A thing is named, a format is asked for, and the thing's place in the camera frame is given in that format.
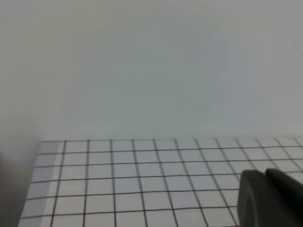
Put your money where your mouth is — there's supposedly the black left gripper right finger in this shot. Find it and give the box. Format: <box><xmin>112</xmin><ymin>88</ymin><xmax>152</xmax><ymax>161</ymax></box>
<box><xmin>265</xmin><ymin>169</ymin><xmax>303</xmax><ymax>213</ymax></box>

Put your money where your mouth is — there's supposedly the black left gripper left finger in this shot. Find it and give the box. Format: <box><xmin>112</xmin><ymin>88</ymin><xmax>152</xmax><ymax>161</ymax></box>
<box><xmin>237</xmin><ymin>170</ymin><xmax>303</xmax><ymax>227</ymax></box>

